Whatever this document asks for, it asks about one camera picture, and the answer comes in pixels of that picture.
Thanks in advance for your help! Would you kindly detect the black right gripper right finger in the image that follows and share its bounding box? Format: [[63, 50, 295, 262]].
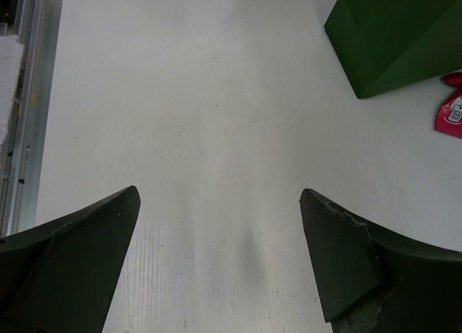
[[300, 189, 461, 332]]

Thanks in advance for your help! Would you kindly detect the small pink snack packet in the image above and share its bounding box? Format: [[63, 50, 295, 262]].
[[434, 72, 462, 139]]

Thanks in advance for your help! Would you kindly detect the brown and green paper bag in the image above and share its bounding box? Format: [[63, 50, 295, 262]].
[[324, 0, 461, 99]]

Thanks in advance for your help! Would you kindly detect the aluminium front rail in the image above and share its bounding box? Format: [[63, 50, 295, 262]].
[[1, 0, 63, 236]]

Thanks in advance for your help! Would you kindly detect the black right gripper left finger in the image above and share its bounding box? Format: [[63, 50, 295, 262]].
[[1, 186, 141, 332]]

